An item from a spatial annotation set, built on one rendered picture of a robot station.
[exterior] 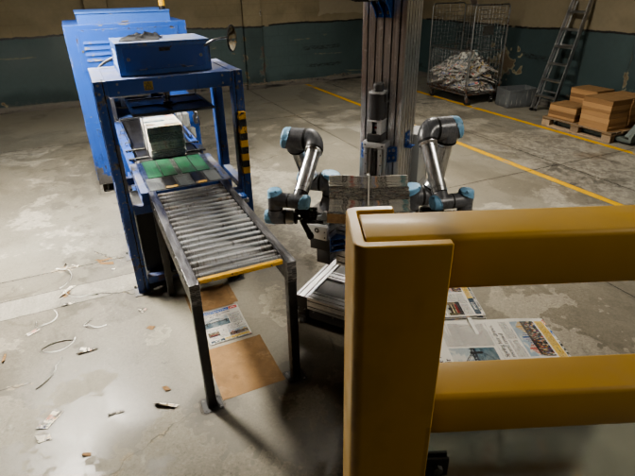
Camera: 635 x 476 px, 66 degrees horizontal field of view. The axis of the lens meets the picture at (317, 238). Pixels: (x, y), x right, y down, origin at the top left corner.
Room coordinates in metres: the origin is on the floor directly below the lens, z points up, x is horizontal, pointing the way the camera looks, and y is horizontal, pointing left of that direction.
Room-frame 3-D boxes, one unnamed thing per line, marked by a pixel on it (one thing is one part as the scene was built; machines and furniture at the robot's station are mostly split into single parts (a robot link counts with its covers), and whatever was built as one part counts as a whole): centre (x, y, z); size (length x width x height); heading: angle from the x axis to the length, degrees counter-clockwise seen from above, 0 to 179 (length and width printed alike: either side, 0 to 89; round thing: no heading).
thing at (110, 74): (3.59, 1.06, 1.50); 0.94 x 0.68 x 0.10; 115
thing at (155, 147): (4.11, 1.30, 0.93); 0.38 x 0.30 x 0.26; 25
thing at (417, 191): (2.55, -0.53, 0.98); 0.13 x 0.12 x 0.14; 103
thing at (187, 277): (2.55, 0.87, 0.74); 1.34 x 0.05 x 0.12; 25
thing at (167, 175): (3.59, 1.06, 0.75); 0.70 x 0.65 x 0.10; 25
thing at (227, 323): (2.70, 0.65, 0.00); 0.37 x 0.28 x 0.01; 25
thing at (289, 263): (2.76, 0.41, 0.74); 1.34 x 0.05 x 0.12; 25
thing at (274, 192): (2.27, 0.20, 1.10); 0.11 x 0.08 x 0.11; 72
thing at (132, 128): (4.62, 1.53, 0.75); 1.53 x 0.64 x 0.10; 25
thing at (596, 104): (7.35, -4.23, 0.28); 1.20 x 0.83 x 0.57; 25
